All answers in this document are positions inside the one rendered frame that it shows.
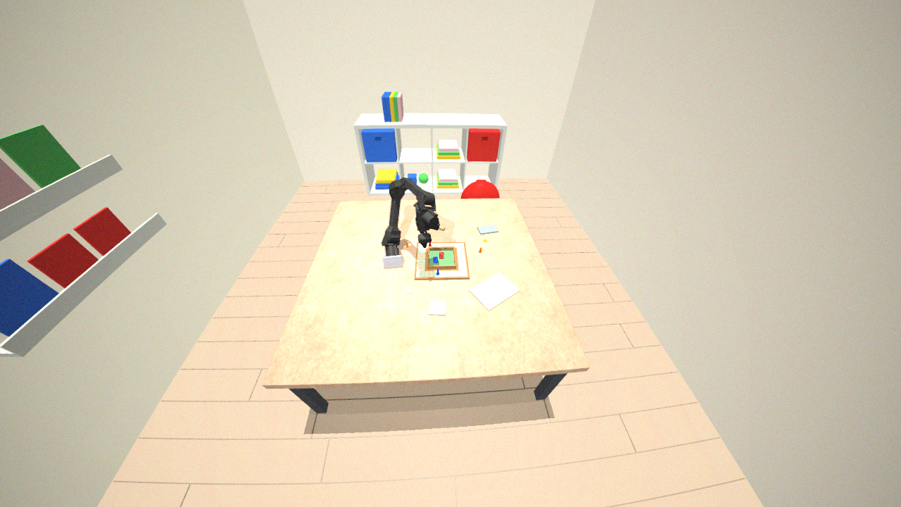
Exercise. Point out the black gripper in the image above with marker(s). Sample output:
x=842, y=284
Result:
x=423, y=237

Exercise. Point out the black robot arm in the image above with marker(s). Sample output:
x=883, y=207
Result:
x=397, y=189

